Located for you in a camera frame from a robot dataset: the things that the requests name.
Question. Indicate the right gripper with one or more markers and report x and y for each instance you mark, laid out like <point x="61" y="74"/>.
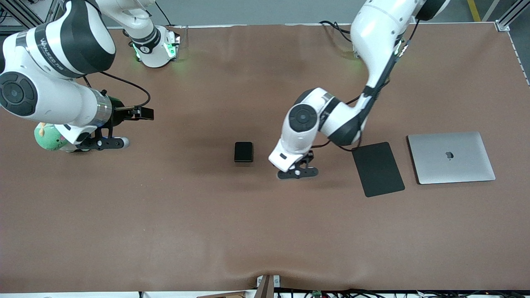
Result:
<point x="117" y="114"/>

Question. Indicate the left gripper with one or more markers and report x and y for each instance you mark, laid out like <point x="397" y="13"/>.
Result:
<point x="309" y="156"/>

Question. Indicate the black phone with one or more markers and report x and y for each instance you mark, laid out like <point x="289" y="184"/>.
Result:
<point x="243" y="152"/>

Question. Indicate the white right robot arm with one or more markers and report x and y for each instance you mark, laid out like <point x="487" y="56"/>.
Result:
<point x="54" y="103"/>

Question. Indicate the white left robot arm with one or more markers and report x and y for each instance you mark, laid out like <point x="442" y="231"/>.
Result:
<point x="372" y="37"/>

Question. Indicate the black mouse pad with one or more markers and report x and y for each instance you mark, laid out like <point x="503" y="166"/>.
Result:
<point x="379" y="171"/>

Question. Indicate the green dinosaur plush toy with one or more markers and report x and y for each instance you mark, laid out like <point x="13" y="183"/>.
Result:
<point x="45" y="138"/>

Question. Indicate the large table cover mat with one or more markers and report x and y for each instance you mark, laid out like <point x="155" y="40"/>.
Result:
<point x="265" y="227"/>

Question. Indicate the silver laptop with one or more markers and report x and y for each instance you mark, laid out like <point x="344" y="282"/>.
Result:
<point x="439" y="165"/>

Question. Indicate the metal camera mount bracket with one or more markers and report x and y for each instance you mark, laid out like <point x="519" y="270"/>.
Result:
<point x="265" y="287"/>

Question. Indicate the aluminium frame profile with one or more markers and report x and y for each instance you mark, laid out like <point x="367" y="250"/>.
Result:
<point x="51" y="12"/>
<point x="513" y="12"/>

